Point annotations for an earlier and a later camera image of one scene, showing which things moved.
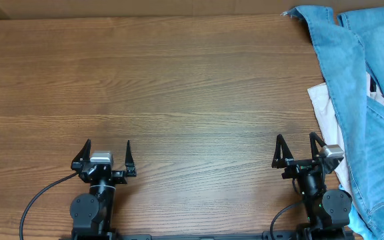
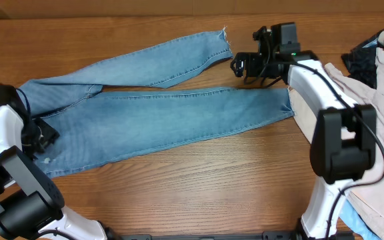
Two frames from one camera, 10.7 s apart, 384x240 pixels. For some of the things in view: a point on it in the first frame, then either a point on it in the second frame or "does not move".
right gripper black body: x=299 y=167 → x=256 y=67
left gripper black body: x=118 y=178 → x=37 y=136
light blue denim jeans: x=363 y=54 → x=94 y=121
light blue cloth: x=356 y=223 does not move
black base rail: x=287 y=235 does not move
